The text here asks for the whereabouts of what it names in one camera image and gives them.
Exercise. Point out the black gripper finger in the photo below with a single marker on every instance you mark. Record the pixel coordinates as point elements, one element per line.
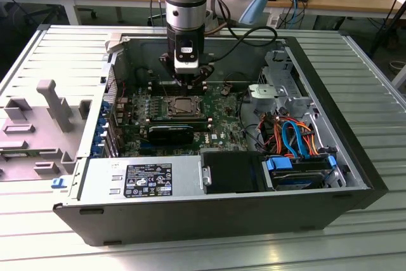
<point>168,64</point>
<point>204,74</point>

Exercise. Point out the silver CPU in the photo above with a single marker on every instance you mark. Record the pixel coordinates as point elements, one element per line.
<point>184,105</point>

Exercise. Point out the CPU socket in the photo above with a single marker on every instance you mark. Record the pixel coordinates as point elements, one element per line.
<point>185,96</point>

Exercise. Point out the green motherboard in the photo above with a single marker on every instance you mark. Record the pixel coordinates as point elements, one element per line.
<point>222,125</point>

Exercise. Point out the black graphics card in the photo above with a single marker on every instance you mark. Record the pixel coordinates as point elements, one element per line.
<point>171,136</point>

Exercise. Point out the perforated metal drive cage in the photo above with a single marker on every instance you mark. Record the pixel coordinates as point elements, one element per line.
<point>279,75</point>

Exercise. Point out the blue card latch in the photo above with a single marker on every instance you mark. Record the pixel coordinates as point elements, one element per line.
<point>101,126</point>
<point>96,147</point>
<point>107,109</point>

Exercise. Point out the blue disk carrier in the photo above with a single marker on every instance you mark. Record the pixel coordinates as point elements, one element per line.
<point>279,163</point>

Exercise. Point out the silver power supply unit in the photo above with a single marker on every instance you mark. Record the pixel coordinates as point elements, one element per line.
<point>101,175</point>

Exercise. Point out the hard disk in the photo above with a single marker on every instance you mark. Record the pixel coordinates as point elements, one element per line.
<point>298,180</point>

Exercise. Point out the grey parts rack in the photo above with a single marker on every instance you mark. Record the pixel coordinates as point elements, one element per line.
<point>41,131</point>

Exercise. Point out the black PC case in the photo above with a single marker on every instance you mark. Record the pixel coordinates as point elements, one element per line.
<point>190,220</point>

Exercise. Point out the blue plastic clip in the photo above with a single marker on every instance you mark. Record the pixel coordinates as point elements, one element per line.
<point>58,183</point>

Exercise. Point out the green RAM stick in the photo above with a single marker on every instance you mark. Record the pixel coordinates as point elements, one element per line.
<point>17,155</point>

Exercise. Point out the black tripod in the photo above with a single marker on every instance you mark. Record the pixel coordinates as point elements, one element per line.
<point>385,23</point>

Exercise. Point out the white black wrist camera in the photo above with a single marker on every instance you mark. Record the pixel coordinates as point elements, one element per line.
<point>187,58</point>

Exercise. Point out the silver metal drive bracket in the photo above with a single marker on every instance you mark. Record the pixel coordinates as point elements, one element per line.
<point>261,91</point>

